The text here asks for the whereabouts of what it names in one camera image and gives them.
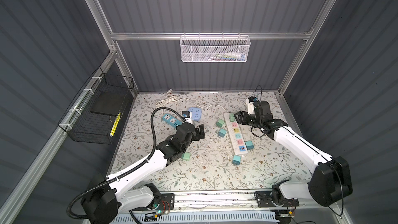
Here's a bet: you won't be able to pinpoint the green plug adapter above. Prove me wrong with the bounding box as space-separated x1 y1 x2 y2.
181 152 191 161
229 113 235 122
216 119 225 128

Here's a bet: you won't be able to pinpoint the black flat pad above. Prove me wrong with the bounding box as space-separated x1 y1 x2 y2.
90 92 125 117

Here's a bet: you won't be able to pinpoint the yellow marker pen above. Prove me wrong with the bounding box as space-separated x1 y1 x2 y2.
109 112 122 137

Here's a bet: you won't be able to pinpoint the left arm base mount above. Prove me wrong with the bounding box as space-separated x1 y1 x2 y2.
133 194 175 211

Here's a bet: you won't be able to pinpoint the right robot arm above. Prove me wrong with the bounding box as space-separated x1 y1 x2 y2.
234 96 353 207

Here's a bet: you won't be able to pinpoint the teal small power strip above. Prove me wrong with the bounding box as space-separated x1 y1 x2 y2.
162 114 182 128

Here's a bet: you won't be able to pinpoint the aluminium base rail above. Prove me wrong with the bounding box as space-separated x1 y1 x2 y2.
118 188 338 214

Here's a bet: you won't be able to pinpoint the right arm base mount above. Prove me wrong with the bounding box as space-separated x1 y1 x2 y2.
254 189 300 208

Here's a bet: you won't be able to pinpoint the blue square power socket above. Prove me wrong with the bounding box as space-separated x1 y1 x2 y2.
188 107 202 122

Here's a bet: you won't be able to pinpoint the black wire basket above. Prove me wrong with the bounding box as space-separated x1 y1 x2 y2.
58 68 134 145

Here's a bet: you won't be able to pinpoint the white wire basket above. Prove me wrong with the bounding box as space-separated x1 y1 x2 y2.
179 34 251 63

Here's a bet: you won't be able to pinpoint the white vented cover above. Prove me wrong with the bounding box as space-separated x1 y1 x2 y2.
110 211 279 224

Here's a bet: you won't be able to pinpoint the long white power strip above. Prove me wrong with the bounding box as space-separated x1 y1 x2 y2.
224 113 248 156

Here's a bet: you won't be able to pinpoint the pens in white basket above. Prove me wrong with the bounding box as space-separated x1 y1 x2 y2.
206 52 247 62

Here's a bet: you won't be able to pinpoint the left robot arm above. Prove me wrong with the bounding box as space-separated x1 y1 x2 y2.
81 122 205 224

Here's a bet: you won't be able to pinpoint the teal plug adapter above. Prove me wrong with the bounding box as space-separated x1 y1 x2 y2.
245 141 254 150
217 128 227 138
232 155 241 166

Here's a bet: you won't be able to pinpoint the white power strip cable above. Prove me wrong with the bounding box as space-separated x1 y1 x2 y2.
154 88 230 115

